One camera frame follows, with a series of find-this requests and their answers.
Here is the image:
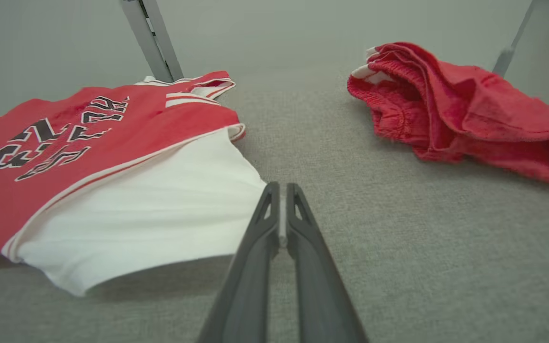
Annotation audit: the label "grey fabric sofa cushion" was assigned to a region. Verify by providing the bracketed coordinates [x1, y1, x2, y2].
[0, 67, 549, 343]

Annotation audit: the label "red and white jersey shirt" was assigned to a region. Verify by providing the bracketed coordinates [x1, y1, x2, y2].
[0, 71, 268, 297]

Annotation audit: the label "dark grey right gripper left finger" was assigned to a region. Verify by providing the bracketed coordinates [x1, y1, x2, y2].
[198, 182, 281, 343]

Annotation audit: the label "grey metal partition post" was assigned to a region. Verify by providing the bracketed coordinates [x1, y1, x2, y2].
[141, 0, 184, 81]
[120, 0, 174, 82]

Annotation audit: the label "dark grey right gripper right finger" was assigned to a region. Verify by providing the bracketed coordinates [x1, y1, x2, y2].
[286, 183, 368, 343]

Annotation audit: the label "thin grey metal post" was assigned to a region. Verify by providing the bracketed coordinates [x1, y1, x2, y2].
[491, 0, 537, 77]

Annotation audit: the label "red shorts with white trim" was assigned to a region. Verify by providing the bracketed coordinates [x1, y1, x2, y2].
[347, 42, 549, 186]

